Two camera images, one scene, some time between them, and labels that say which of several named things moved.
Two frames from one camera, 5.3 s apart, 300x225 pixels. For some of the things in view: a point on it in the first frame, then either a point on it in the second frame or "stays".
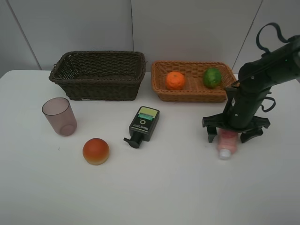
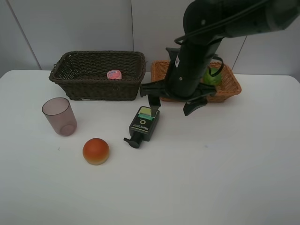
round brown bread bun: x=95 y=151 stays
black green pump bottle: x=142 y=126 stays
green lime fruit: x=212 y=78 stays
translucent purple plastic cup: x=59 y=112 stays
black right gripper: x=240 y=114 to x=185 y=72
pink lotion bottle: x=227 y=142 to x=114 y=74
